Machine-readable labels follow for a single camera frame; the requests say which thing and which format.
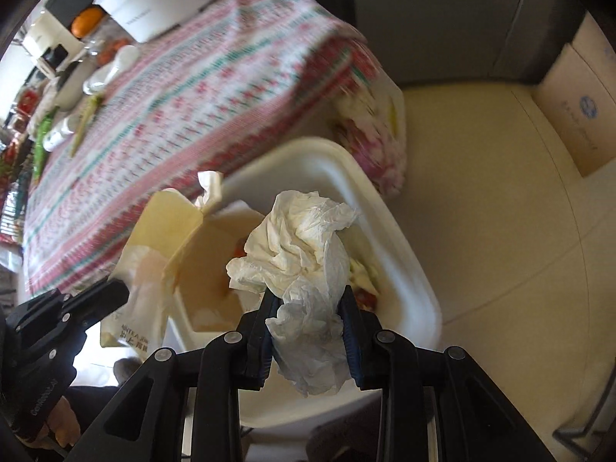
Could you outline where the floral under tablecloth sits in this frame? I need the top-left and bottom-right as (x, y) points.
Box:
(332, 77), (410, 198)

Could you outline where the black metal frame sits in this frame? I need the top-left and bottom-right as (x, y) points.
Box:
(553, 414), (616, 462)

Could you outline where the green snack bag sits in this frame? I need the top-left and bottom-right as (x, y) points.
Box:
(31, 110), (59, 184)

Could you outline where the orange fruit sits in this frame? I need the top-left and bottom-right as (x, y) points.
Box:
(71, 7), (104, 38)

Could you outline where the white plastic bin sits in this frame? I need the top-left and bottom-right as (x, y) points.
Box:
(164, 137), (444, 436)

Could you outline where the yellowish paper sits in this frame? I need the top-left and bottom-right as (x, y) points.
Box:
(349, 257), (372, 290)

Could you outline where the white oblong object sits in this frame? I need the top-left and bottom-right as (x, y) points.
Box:
(84, 45), (140, 94)

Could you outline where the patterned striped tablecloth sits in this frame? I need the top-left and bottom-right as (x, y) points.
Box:
(22, 0), (386, 299)

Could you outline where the red and white carton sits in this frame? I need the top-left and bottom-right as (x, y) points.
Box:
(127, 187), (263, 334)

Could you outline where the beige packet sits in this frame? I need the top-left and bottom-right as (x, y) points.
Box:
(100, 245), (179, 362)

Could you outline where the yellow green wrapper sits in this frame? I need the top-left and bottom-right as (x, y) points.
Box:
(71, 95), (104, 156)

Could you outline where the white tissue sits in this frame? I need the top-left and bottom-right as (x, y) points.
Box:
(225, 190), (361, 398)
(195, 171), (224, 213)

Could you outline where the dark grey refrigerator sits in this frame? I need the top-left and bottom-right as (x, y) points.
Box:
(337, 0), (598, 87)

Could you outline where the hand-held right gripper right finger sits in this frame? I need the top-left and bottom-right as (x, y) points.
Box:
(339, 285), (559, 462)

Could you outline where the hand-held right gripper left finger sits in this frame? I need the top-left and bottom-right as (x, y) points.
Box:
(65, 289), (285, 462)

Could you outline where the plain cardboard box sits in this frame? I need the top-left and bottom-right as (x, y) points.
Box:
(534, 43), (614, 179)

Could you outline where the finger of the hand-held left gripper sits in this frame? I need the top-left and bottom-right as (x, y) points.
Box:
(62, 279), (132, 329)

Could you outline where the white air fryer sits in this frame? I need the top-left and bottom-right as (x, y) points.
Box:
(22, 12), (85, 78)

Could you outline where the white electric cooking pot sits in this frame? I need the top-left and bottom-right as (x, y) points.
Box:
(91, 0), (227, 44)

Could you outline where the black wire rack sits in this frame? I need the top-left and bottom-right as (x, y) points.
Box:
(0, 120), (34, 270)

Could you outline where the person's left hand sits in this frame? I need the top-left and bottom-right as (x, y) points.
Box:
(45, 395), (80, 446)

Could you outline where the glass jar red label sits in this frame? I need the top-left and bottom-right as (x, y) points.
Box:
(17, 89), (42, 119)

